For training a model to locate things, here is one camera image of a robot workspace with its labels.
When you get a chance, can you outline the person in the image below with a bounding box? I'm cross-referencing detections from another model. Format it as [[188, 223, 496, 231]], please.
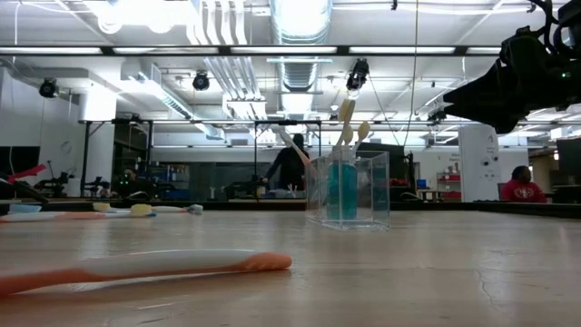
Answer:
[[261, 132, 314, 192], [500, 165, 548, 204], [111, 168, 151, 199]]

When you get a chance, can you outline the black hanging camera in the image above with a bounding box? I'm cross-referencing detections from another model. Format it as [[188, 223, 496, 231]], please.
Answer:
[[345, 57, 371, 92]]

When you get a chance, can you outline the silver ventilation duct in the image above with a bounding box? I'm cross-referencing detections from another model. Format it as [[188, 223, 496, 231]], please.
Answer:
[[270, 0, 335, 114]]

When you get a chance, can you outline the black monitor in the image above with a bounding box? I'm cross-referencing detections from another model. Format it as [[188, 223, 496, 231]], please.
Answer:
[[0, 144, 41, 176]]

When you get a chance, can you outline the black aluminium table frame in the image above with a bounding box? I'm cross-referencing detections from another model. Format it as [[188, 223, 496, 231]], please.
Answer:
[[0, 197, 581, 220]]

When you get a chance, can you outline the black overhead beam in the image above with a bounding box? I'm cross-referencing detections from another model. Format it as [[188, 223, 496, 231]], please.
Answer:
[[0, 44, 503, 57]]

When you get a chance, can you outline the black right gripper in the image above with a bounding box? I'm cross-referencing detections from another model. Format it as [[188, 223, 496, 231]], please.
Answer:
[[442, 25, 581, 134]]

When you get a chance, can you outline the red tag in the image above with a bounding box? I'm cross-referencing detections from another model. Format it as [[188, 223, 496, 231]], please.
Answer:
[[8, 164, 47, 183]]

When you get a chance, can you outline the clear acrylic organizer holder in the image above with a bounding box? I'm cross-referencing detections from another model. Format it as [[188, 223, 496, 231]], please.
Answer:
[[304, 149, 391, 232]]

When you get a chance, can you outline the small blue mouthwash bottle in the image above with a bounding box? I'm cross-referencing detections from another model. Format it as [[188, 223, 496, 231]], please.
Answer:
[[325, 144, 359, 222]]

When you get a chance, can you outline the red shelf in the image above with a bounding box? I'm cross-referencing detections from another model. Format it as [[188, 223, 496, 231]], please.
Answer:
[[435, 171, 462, 202]]

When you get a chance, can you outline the black background stand frame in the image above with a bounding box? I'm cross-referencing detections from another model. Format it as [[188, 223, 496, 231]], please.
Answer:
[[79, 118, 323, 199]]

